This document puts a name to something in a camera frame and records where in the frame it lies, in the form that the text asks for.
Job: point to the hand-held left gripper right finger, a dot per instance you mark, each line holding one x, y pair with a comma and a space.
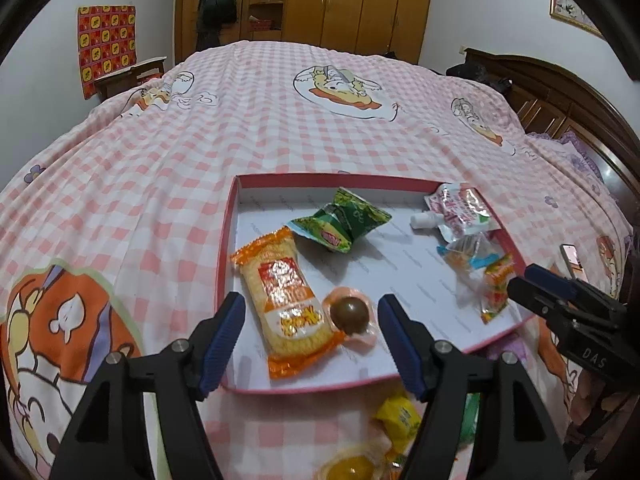
400, 345

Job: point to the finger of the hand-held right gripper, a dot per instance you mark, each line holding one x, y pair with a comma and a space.
530, 295
547, 275

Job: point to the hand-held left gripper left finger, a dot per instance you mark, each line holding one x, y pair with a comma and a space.
222, 345

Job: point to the colourful gummy candy packet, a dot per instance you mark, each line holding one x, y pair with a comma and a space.
497, 285

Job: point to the brown jelly cup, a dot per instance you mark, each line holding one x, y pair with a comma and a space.
350, 315

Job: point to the yellow candy packet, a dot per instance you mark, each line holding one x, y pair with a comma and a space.
400, 416

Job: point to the clear packet with blue edge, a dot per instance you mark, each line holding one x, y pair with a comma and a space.
467, 252

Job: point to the orange rice cracker packet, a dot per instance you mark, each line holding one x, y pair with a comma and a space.
285, 300

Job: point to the shallow red cardboard box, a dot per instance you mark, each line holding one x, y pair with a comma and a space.
400, 260

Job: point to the large green snack packet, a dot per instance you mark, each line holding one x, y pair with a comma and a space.
469, 417

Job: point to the red spout pouch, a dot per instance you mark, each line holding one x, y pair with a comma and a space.
460, 210

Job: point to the yellow jelly cup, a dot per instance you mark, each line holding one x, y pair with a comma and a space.
350, 467

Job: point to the small green snack packet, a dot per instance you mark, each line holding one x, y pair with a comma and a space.
340, 220

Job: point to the pink phone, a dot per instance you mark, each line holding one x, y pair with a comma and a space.
572, 260

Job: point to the purple floral pillow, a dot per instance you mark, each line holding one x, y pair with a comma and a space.
575, 152

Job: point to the dark wooden headboard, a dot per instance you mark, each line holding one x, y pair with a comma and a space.
565, 95

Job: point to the pink checked printed blanket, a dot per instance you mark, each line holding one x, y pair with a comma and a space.
200, 135

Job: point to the dark cloth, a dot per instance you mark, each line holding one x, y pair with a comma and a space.
475, 72

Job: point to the small wooden table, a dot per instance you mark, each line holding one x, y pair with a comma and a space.
130, 70

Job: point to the hanging dark clothes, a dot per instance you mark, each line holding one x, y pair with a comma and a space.
215, 15

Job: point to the wooden wardrobe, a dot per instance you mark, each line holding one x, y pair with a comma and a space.
350, 5

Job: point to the framed wall picture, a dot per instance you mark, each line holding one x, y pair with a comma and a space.
570, 7

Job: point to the red and yellow wall poster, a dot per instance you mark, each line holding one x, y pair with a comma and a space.
105, 45

